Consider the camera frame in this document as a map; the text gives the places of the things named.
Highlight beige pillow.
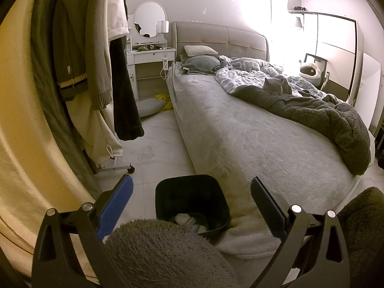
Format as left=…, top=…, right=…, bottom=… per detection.
left=184, top=45, right=219, bottom=57

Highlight oval vanity mirror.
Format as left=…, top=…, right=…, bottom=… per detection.
left=133, top=1, right=167, bottom=38

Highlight dark grey fleece blanket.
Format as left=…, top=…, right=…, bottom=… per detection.
left=232, top=85, right=372, bottom=176

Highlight grey upholstered bed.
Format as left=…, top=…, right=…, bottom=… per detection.
left=166, top=21, right=377, bottom=260

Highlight pile of small cosmetics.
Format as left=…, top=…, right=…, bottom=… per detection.
left=133, top=44, right=167, bottom=52

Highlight white board panel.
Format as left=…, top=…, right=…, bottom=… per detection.
left=354, top=52, right=384, bottom=132

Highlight white vanity desk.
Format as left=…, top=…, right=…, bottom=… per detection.
left=124, top=34, right=177, bottom=102

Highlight cream curtain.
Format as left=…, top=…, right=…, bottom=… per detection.
left=0, top=0, right=99, bottom=279

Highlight grey patterned duvet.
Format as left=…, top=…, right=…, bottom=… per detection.
left=214, top=54, right=345, bottom=102

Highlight person's left leg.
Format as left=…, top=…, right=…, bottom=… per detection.
left=103, top=218, right=239, bottom=288

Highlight cream trousers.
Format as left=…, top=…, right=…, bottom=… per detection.
left=64, top=90, right=124, bottom=168

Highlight grey pillow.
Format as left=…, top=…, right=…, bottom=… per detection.
left=180, top=54, right=221, bottom=75

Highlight person's leg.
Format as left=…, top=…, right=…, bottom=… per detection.
left=103, top=218, right=239, bottom=288
left=337, top=186, right=384, bottom=288

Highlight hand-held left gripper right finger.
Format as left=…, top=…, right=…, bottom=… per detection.
left=250, top=176, right=351, bottom=288

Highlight grey cat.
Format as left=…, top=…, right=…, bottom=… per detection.
left=262, top=76, right=293, bottom=95

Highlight hanging clothes on rack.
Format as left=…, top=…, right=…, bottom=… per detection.
left=30, top=0, right=102, bottom=192

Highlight black fleece jacket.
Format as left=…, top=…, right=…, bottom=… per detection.
left=108, top=34, right=145, bottom=141

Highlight person's right leg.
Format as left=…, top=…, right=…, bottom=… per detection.
left=337, top=186, right=384, bottom=288

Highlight white cat bed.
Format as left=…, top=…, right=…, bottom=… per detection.
left=298, top=63, right=319, bottom=80

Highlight white wardrobe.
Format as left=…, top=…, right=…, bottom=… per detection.
left=288, top=10, right=365, bottom=105

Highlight olive knit sweater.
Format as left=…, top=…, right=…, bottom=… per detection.
left=52, top=0, right=116, bottom=111

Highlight grey cushioned stool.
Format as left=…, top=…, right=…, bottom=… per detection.
left=140, top=97, right=167, bottom=117

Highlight black waste bin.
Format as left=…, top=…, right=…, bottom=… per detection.
left=154, top=174, right=231, bottom=239

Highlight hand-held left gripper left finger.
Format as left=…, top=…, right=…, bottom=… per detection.
left=31, top=174, right=134, bottom=288

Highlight yellow plastic bag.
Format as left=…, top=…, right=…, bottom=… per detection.
left=154, top=93, right=174, bottom=111

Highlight white t-shirt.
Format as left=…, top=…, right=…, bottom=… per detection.
left=106, top=0, right=130, bottom=41

